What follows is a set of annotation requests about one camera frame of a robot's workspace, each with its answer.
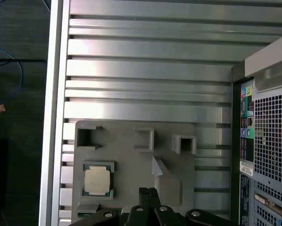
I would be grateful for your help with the silver-topped CPU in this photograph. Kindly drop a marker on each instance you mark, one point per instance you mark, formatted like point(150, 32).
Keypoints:
point(97, 180)

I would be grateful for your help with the gray parts rack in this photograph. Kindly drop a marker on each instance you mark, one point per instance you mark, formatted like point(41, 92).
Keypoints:
point(126, 164)

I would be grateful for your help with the small brown tag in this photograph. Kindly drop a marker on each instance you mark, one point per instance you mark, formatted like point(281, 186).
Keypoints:
point(1, 108)

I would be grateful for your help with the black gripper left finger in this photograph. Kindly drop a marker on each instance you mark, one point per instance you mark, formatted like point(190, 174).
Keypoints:
point(141, 197)

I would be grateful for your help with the white paper tag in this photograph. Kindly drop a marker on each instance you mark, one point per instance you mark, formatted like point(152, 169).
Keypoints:
point(156, 168)

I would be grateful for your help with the open PC case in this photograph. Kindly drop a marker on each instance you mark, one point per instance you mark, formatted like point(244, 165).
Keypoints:
point(268, 141)

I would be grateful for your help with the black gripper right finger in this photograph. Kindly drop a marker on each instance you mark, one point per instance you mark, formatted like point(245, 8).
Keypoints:
point(154, 197)

